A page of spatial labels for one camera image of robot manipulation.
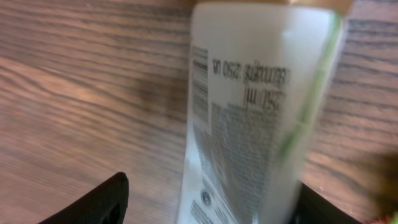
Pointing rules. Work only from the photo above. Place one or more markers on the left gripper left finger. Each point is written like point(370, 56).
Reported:
point(106, 204)

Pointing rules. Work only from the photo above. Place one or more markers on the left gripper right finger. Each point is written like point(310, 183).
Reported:
point(312, 208)

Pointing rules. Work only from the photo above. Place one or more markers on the white tube gold cap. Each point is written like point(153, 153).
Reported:
point(258, 74)

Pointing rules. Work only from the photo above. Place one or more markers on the green snack bag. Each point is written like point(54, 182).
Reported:
point(391, 218)

